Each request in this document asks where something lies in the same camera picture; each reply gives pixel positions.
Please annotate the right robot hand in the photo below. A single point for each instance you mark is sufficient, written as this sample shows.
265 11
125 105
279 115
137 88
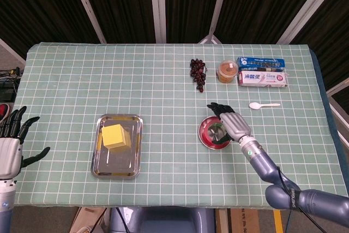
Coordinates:
235 126

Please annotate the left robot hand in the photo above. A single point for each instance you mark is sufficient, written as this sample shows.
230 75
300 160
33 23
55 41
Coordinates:
9 156

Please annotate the red tape roll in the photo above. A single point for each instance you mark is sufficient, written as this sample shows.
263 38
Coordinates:
202 133

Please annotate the yellow sponge block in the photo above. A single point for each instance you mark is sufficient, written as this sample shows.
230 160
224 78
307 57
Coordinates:
114 136

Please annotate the round steel plate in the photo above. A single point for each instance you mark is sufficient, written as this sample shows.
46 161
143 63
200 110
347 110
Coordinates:
215 134

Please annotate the white plastic spoon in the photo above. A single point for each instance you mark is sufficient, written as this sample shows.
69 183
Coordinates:
256 105

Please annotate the white pink toothpaste box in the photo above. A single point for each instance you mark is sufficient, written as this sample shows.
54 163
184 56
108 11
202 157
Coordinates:
261 78

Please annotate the clear jar of rubber bands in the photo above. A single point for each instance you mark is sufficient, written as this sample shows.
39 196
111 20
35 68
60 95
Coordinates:
227 70

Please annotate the dark red grape bunch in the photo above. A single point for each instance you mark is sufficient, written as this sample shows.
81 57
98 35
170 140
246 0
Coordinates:
198 72

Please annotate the blue carton box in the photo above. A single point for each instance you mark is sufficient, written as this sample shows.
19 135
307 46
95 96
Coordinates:
260 63

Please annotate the printed brown cardboard box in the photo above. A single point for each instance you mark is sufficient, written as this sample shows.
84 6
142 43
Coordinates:
242 222

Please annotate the green checked tablecloth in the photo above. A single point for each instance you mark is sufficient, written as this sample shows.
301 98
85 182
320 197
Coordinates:
68 80

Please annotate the cardboard box with flaps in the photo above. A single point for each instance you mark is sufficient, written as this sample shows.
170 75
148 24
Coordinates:
87 220

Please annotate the rectangular steel tray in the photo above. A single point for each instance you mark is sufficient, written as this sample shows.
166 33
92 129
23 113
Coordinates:
117 162

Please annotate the blue-grey robot torso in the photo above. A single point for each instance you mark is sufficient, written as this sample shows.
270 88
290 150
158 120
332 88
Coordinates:
169 220

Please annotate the white metal frame post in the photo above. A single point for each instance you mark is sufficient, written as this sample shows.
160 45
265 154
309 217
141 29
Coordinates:
158 6
218 6
87 9
305 9

